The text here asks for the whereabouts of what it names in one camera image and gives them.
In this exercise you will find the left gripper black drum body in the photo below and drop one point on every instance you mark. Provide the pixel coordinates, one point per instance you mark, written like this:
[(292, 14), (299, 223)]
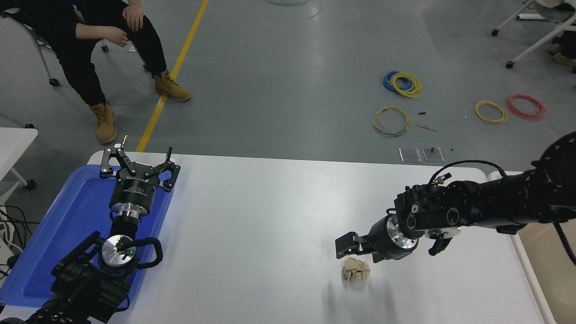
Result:
[(134, 191)]

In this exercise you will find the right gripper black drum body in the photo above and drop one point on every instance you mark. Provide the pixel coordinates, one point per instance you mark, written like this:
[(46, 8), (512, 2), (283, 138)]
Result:
[(382, 245)]

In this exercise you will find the tan paper ball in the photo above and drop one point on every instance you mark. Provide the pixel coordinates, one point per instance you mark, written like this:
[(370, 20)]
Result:
[(355, 271)]

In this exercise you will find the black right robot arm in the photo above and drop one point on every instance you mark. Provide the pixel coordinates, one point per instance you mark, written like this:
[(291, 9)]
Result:
[(508, 198)]

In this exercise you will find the person's right forearm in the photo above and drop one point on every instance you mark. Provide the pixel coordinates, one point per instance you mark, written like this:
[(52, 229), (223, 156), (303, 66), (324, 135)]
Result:
[(92, 32)]

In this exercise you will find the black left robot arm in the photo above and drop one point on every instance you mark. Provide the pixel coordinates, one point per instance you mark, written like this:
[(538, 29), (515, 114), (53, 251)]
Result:
[(85, 288)]

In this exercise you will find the person's right hand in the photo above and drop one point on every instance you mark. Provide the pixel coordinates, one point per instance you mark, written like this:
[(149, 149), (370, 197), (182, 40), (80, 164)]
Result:
[(117, 36)]

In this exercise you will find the person's left hand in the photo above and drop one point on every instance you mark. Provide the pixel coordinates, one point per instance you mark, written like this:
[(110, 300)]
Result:
[(134, 18)]

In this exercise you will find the person's right tan boot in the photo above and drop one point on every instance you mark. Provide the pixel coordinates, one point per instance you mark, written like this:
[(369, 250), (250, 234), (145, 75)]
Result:
[(104, 123)]

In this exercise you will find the person's tan boot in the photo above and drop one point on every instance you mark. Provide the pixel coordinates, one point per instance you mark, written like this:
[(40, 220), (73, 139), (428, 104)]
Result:
[(171, 87), (104, 123)]

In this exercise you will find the blue plastic tray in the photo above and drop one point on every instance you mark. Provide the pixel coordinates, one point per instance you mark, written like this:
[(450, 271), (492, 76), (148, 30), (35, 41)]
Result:
[(67, 234)]

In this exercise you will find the person's left tan boot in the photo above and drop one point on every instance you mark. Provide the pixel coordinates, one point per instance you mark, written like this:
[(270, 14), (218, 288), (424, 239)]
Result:
[(171, 87)]

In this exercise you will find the clear floor plate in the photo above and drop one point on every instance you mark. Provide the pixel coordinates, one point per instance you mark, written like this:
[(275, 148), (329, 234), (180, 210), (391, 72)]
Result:
[(410, 155), (433, 155)]

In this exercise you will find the grey leg with caster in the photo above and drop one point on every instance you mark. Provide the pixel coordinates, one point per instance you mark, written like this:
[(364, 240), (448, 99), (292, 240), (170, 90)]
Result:
[(29, 125)]

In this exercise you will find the white side table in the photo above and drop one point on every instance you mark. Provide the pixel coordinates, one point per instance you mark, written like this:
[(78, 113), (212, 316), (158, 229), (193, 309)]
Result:
[(11, 146)]

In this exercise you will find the person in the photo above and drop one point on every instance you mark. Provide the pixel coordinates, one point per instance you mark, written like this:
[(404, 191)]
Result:
[(564, 59), (76, 58)]

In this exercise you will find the large pale bin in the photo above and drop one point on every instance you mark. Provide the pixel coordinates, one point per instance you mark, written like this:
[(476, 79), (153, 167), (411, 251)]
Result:
[(553, 279)]

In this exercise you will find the white frame with casters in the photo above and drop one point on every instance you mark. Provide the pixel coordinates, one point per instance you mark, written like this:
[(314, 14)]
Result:
[(510, 65)]

